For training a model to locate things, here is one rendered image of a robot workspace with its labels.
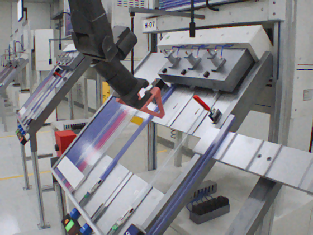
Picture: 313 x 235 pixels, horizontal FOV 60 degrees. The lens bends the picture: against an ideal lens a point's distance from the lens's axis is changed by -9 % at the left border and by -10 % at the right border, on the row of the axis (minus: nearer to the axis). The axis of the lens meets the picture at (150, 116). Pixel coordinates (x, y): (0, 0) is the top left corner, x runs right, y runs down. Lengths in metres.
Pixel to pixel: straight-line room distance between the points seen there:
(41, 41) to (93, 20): 4.76
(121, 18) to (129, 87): 1.56
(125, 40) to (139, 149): 1.75
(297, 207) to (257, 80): 0.62
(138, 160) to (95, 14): 1.92
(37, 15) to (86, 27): 9.00
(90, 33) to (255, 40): 0.49
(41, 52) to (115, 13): 3.26
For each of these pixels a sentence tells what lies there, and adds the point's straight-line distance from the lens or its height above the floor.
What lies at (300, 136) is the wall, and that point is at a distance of 2.59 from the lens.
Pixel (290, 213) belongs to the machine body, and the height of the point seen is 0.61.
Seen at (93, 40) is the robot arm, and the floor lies 1.23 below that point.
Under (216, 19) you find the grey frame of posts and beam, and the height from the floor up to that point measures 1.33.
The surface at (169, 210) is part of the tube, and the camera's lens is 0.59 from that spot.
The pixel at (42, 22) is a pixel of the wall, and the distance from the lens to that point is 9.59.
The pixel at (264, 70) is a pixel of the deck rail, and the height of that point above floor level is 1.16.
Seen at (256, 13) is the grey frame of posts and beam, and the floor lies 1.34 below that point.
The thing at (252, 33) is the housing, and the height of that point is 1.27.
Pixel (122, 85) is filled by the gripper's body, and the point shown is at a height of 1.13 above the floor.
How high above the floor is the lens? 1.20
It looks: 11 degrees down
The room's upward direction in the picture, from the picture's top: straight up
